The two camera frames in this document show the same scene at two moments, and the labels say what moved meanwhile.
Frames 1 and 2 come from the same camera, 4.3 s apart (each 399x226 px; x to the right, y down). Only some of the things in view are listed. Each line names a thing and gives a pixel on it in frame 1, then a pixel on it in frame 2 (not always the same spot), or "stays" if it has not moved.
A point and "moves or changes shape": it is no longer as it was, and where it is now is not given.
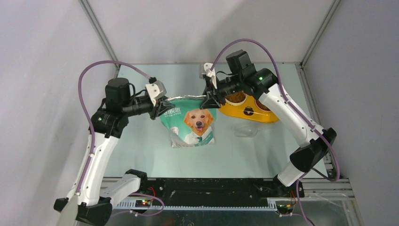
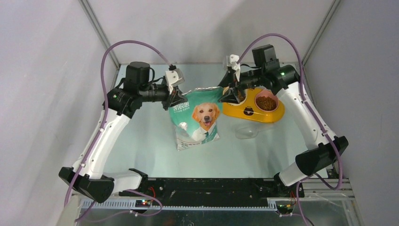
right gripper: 209,102 -> 231,95
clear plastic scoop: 246,131 stays
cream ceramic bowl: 238,103 stays
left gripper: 163,106 -> 176,98
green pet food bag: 189,125 moves or changes shape
